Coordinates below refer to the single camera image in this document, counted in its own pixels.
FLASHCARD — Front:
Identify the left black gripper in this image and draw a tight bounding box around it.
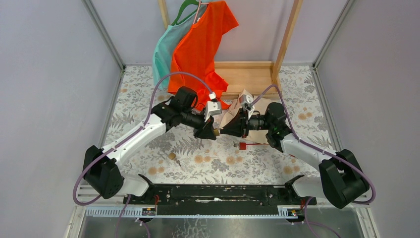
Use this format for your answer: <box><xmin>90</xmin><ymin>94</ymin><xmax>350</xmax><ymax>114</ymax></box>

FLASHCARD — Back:
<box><xmin>181</xmin><ymin>109</ymin><xmax>218</xmax><ymax>141</ymax></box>

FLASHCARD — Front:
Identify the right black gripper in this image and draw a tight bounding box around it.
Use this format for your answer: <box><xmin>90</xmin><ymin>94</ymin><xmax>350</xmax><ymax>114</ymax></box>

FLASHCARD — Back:
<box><xmin>219</xmin><ymin>107</ymin><xmax>272</xmax><ymax>139</ymax></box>

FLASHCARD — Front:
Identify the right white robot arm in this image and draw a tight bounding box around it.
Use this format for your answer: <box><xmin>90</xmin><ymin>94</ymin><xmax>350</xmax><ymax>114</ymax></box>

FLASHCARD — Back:
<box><xmin>219</xmin><ymin>102</ymin><xmax>370</xmax><ymax>209</ymax></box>

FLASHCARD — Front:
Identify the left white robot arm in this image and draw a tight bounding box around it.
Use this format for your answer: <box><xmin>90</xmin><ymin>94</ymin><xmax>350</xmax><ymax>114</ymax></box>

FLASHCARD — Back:
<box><xmin>82</xmin><ymin>87</ymin><xmax>221</xmax><ymax>204</ymax></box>

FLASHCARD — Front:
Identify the beige crumpled cloth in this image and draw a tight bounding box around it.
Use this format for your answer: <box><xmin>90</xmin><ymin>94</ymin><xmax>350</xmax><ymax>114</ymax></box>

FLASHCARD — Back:
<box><xmin>219</xmin><ymin>89</ymin><xmax>275</xmax><ymax>144</ymax></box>

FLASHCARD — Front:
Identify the floral table mat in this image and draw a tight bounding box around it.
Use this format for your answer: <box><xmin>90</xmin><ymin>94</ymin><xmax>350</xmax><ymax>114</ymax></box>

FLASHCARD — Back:
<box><xmin>105</xmin><ymin>65</ymin><xmax>332</xmax><ymax>184</ymax></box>

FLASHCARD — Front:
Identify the wooden clothes rack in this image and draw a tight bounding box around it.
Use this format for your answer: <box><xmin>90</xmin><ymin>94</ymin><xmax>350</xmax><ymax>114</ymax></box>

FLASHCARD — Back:
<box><xmin>158</xmin><ymin>0</ymin><xmax>303</xmax><ymax>99</ymax></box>

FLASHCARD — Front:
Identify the orange t-shirt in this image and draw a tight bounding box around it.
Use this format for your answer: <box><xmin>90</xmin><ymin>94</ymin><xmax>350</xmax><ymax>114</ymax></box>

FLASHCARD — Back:
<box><xmin>168</xmin><ymin>0</ymin><xmax>239</xmax><ymax>111</ymax></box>

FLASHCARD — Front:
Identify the teal t-shirt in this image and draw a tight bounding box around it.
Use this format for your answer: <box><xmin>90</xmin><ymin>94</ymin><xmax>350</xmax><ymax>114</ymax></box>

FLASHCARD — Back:
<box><xmin>152</xmin><ymin>4</ymin><xmax>207</xmax><ymax>84</ymax></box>

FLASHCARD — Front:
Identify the pink clothes hanger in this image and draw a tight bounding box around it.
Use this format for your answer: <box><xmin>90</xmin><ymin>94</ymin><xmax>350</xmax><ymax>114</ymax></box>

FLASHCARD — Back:
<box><xmin>193</xmin><ymin>0</ymin><xmax>202</xmax><ymax>24</ymax></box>

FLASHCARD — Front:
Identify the green clothes hanger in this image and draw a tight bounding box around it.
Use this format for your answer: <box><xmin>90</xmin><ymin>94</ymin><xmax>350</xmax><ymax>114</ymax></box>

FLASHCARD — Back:
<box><xmin>171</xmin><ymin>0</ymin><xmax>199</xmax><ymax>26</ymax></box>

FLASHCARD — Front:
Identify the red tag with cord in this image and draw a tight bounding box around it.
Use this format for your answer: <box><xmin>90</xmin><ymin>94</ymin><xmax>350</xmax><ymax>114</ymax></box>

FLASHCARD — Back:
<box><xmin>234</xmin><ymin>142</ymin><xmax>296</xmax><ymax>159</ymax></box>

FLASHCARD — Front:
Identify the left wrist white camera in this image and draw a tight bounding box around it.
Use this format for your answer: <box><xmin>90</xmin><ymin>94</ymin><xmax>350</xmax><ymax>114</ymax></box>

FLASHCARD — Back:
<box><xmin>204</xmin><ymin>101</ymin><xmax>222</xmax><ymax>121</ymax></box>

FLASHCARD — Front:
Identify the wrist white camera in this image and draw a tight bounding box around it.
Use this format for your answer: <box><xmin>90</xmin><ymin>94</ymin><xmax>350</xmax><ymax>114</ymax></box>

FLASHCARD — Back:
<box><xmin>238</xmin><ymin>94</ymin><xmax>255</xmax><ymax>119</ymax></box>
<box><xmin>204</xmin><ymin>101</ymin><xmax>222</xmax><ymax>121</ymax></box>

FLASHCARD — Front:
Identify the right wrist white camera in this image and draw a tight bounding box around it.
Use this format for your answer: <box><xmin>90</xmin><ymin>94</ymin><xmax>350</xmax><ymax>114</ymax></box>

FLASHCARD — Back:
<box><xmin>238</xmin><ymin>94</ymin><xmax>255</xmax><ymax>119</ymax></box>

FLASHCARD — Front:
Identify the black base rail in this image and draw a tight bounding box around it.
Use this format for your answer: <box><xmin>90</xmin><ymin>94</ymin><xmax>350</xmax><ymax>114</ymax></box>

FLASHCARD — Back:
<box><xmin>123</xmin><ymin>184</ymin><xmax>309</xmax><ymax>216</ymax></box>

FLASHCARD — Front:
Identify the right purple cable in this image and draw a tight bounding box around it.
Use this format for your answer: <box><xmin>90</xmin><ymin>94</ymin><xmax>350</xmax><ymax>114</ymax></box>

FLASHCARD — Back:
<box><xmin>249</xmin><ymin>84</ymin><xmax>376</xmax><ymax>238</ymax></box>

